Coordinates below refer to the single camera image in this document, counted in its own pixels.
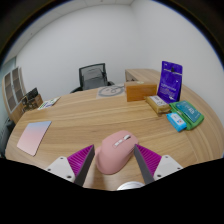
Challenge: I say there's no pink computer mouse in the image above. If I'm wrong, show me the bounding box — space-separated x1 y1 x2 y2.
94 129 139 175

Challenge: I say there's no black mesh office chair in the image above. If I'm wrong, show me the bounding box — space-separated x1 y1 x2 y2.
69 62 116 94

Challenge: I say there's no wooden shelf unit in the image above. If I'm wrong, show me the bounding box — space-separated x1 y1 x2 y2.
1 66 28 125

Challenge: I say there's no white round desk grommet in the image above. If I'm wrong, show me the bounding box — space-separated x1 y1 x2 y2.
118 181 145 191

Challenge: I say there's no white-green leaflet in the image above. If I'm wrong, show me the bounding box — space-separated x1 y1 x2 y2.
37 96 62 111

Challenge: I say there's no purple standing pouch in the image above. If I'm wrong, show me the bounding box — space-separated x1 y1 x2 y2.
156 60 184 104

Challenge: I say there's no green wipes packet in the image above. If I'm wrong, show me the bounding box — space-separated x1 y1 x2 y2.
168 99 205 131

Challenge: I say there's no small dark brown cardboard box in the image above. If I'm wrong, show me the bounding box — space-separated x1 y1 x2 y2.
20 95 34 113

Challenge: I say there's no large black-topped cardboard box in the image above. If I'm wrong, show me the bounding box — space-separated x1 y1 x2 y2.
26 87 44 108

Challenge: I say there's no black leather armchair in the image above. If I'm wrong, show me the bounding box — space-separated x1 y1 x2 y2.
0 118 16 158

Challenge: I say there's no tan wrapped packet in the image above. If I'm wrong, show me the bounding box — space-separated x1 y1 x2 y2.
144 94 172 116

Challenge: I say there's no grey round-print mat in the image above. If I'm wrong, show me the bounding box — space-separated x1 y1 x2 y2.
96 84 127 99

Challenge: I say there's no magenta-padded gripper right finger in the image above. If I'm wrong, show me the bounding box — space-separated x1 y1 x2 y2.
133 143 184 185

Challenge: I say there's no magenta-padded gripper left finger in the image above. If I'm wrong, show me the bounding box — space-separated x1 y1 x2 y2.
44 143 96 187

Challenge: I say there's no pink-blue gradient mouse pad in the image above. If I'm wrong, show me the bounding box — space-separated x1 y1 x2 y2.
16 120 53 157

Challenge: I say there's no wooden box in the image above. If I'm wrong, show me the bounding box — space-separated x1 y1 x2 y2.
124 80 158 103

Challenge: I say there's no blue wipes packet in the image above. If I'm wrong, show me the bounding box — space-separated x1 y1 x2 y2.
165 112 188 133

